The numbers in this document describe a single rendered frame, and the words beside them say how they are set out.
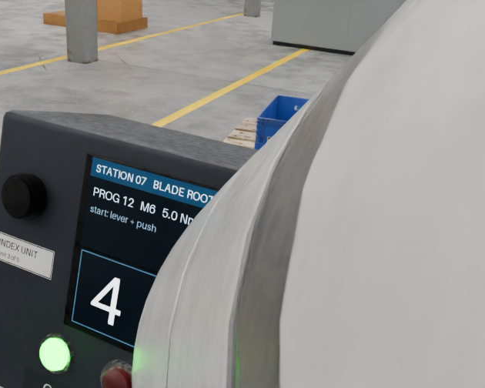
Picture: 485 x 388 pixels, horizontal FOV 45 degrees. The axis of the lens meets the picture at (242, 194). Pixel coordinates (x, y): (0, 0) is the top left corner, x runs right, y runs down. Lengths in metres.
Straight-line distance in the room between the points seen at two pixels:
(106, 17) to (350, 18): 3.27
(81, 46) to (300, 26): 3.01
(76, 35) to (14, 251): 6.10
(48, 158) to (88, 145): 0.03
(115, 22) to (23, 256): 7.99
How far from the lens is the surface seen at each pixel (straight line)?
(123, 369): 0.37
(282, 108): 4.11
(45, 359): 0.40
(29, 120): 0.40
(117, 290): 0.36
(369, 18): 7.84
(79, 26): 6.44
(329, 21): 7.95
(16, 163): 0.41
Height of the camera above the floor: 1.37
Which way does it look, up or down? 24 degrees down
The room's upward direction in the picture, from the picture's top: 4 degrees clockwise
